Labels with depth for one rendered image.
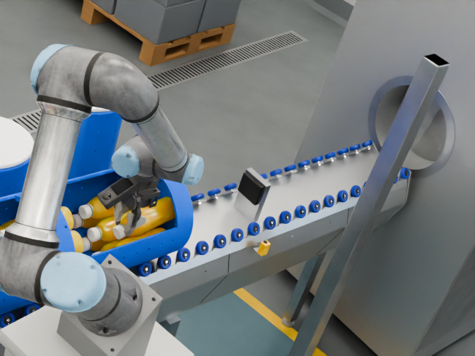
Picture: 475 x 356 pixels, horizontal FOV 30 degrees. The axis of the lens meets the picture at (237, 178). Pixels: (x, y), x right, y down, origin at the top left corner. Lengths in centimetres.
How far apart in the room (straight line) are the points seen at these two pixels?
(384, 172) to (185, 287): 70
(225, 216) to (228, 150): 208
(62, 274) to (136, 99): 38
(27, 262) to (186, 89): 368
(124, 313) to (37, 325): 26
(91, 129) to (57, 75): 126
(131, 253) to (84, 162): 84
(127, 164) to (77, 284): 48
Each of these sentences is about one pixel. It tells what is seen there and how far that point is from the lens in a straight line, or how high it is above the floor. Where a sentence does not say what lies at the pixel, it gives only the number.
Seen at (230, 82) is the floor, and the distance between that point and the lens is 567.
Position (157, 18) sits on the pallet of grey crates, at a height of 32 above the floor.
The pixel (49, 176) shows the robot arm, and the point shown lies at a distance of 187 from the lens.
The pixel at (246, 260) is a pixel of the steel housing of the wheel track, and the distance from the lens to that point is 290.
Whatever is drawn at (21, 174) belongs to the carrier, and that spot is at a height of 99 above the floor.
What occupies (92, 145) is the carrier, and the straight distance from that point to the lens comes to 316.
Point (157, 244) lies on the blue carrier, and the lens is 247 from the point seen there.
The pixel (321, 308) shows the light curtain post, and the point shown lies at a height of 74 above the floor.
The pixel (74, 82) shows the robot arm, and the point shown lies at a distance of 185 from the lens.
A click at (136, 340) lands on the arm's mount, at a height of 124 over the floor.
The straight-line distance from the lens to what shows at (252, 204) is 293.
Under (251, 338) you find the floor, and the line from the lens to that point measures 390.
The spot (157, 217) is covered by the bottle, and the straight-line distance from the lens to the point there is 250.
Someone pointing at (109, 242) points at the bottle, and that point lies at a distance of 255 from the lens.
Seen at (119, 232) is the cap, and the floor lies 111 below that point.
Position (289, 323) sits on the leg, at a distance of 403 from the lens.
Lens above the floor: 267
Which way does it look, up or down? 34 degrees down
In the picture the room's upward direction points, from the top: 19 degrees clockwise
